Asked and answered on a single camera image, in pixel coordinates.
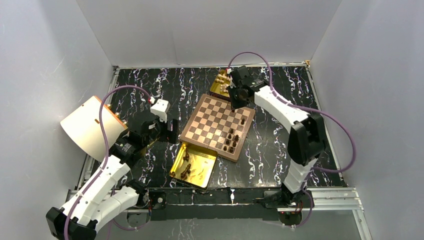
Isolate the gold tin with light pieces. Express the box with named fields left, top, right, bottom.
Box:
left=209, top=68, right=230, bottom=101

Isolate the pile of light chess pieces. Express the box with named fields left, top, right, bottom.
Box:
left=214, top=73, right=231, bottom=93

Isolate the wooden folding chess board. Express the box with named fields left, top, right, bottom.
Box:
left=179, top=94, right=255, bottom=163

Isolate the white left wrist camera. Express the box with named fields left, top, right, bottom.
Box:
left=150, top=99, right=171, bottom=123

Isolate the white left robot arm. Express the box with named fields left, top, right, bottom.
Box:
left=46, top=113, right=179, bottom=240

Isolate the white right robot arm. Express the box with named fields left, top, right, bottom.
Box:
left=227, top=66, right=327, bottom=207

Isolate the pile of dark chess pieces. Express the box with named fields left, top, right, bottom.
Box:
left=169, top=146, right=194, bottom=181

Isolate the gold tin with dark pieces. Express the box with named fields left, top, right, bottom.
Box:
left=173, top=142, right=218, bottom=190

